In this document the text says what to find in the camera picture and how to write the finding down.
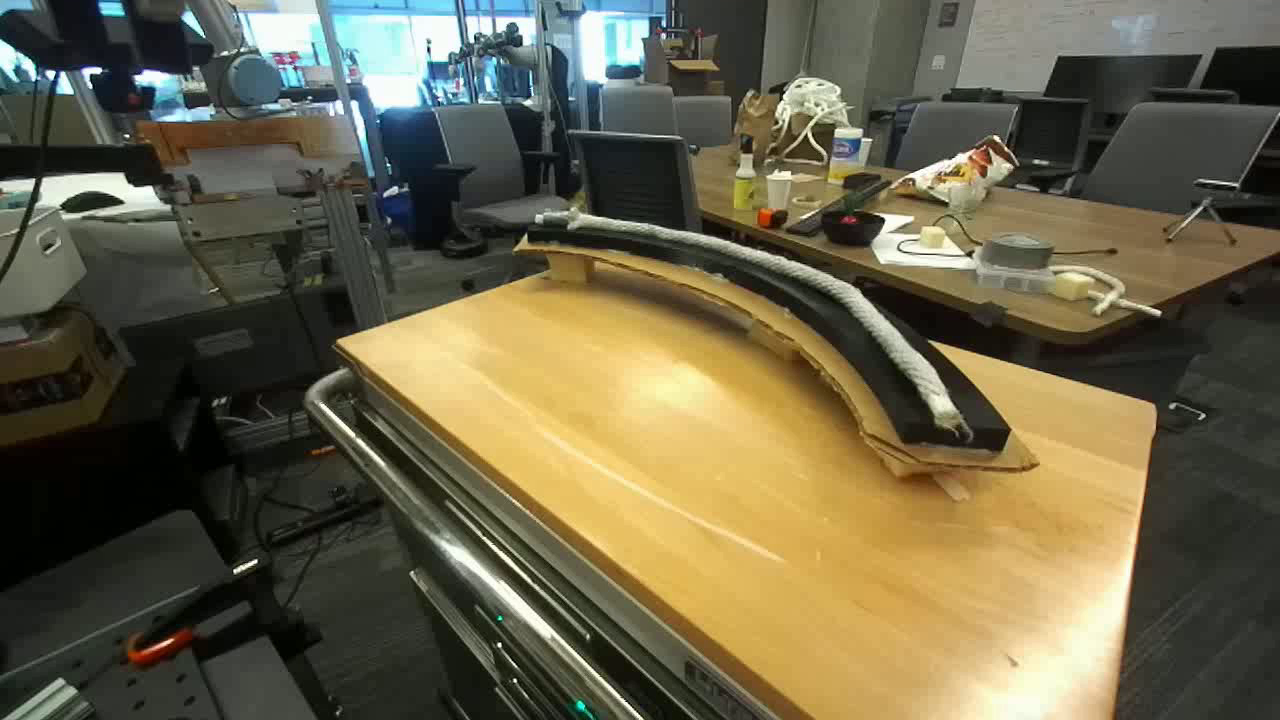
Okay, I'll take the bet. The white boxy device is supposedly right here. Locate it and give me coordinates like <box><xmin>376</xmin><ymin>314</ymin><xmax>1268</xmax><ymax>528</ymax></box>
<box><xmin>0</xmin><ymin>203</ymin><xmax>94</xmax><ymax>326</ymax></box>

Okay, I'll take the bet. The small tabletop tripod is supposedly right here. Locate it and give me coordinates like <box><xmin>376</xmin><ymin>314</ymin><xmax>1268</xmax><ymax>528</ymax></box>
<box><xmin>1162</xmin><ymin>176</ymin><xmax>1240</xmax><ymax>250</ymax></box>

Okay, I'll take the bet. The brown cardboard box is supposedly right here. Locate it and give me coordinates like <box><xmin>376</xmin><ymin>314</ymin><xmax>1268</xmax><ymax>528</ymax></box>
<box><xmin>0</xmin><ymin>310</ymin><xmax>136</xmax><ymax>452</ymax></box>

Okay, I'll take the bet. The black curved foam channel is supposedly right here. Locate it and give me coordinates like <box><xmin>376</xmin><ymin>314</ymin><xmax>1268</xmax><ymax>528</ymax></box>
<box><xmin>526</xmin><ymin>208</ymin><xmax>1017</xmax><ymax>457</ymax></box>

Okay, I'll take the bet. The blue grey cylinder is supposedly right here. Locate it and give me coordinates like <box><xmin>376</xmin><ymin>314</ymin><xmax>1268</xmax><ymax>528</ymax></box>
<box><xmin>217</xmin><ymin>49</ymin><xmax>290</xmax><ymax>114</ymax></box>

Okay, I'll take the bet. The black monitor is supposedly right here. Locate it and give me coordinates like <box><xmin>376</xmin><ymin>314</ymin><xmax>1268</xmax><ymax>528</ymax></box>
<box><xmin>1043</xmin><ymin>54</ymin><xmax>1204</xmax><ymax>104</ymax></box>
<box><xmin>1196</xmin><ymin>46</ymin><xmax>1280</xmax><ymax>114</ymax></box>

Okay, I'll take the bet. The grey tape roll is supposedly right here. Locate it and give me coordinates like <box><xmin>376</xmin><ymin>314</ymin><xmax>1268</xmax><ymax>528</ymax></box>
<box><xmin>978</xmin><ymin>233</ymin><xmax>1057</xmax><ymax>280</ymax></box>

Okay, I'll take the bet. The chip snack bag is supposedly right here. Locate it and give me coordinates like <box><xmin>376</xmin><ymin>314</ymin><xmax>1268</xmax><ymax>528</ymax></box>
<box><xmin>892</xmin><ymin>132</ymin><xmax>1025</xmax><ymax>211</ymax></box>

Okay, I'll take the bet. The white bottle blue label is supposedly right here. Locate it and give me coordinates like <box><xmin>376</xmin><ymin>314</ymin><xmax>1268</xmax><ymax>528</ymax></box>
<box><xmin>830</xmin><ymin>121</ymin><xmax>873</xmax><ymax>189</ymax></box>

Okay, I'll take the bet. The long black flat bar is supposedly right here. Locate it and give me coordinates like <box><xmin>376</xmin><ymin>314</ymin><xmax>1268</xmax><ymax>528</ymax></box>
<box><xmin>785</xmin><ymin>172</ymin><xmax>897</xmax><ymax>241</ymax></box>

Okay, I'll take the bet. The white paper sheet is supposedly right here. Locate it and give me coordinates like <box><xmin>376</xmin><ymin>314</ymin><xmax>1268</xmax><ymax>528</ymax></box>
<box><xmin>873</xmin><ymin>211</ymin><xmax>983</xmax><ymax>280</ymax></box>

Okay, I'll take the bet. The white braided rope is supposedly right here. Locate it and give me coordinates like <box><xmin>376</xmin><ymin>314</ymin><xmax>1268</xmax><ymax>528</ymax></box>
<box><xmin>528</xmin><ymin>208</ymin><xmax>978</xmax><ymax>444</ymax></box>

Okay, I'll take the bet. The dark grey office chair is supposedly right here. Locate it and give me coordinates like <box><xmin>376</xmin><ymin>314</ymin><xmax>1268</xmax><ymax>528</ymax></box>
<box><xmin>574</xmin><ymin>129</ymin><xmax>704</xmax><ymax>233</ymax></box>

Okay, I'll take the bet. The white cord bundle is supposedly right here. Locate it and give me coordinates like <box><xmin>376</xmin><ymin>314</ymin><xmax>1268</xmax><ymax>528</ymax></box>
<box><xmin>773</xmin><ymin>74</ymin><xmax>853</xmax><ymax>169</ymax></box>

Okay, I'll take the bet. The steel cart handle bar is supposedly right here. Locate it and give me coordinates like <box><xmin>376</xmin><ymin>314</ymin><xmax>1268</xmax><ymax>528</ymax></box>
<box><xmin>301</xmin><ymin>366</ymin><xmax>653</xmax><ymax>720</ymax></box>

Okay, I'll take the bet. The orange clamp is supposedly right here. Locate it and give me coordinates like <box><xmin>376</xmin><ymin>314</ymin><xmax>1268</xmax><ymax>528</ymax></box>
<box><xmin>124</xmin><ymin>620</ymin><xmax>199</xmax><ymax>673</ymax></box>

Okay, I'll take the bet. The black bowl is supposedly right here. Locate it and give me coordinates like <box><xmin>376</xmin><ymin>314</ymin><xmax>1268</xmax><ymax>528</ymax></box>
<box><xmin>818</xmin><ymin>208</ymin><xmax>887</xmax><ymax>250</ymax></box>

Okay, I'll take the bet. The light grey office chair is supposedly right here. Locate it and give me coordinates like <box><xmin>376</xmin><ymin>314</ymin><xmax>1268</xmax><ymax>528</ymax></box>
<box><xmin>598</xmin><ymin>79</ymin><xmax>679</xmax><ymax>138</ymax></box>
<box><xmin>671</xmin><ymin>91</ymin><xmax>739</xmax><ymax>154</ymax></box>
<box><xmin>892</xmin><ymin>95</ymin><xmax>1025</xmax><ymax>176</ymax></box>
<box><xmin>429</xmin><ymin>101</ymin><xmax>578</xmax><ymax>261</ymax></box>
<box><xmin>1075</xmin><ymin>95</ymin><xmax>1280</xmax><ymax>222</ymax></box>

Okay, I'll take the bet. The brown paper bag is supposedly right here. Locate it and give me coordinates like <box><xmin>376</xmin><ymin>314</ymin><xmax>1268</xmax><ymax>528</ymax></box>
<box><xmin>734</xmin><ymin>89</ymin><xmax>805</xmax><ymax>172</ymax></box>

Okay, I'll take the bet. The grey perforated mounting plate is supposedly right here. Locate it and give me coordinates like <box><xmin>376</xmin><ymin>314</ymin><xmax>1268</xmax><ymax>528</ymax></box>
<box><xmin>0</xmin><ymin>508</ymin><xmax>326</xmax><ymax>720</ymax></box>

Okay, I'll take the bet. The black office chair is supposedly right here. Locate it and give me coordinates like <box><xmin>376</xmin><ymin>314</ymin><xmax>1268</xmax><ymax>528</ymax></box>
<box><xmin>1011</xmin><ymin>91</ymin><xmax>1094</xmax><ymax>193</ymax></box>

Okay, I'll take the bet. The yellow green bottle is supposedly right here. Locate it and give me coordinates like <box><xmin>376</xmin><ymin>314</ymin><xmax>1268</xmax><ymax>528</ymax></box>
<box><xmin>727</xmin><ymin>147</ymin><xmax>759</xmax><ymax>217</ymax></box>

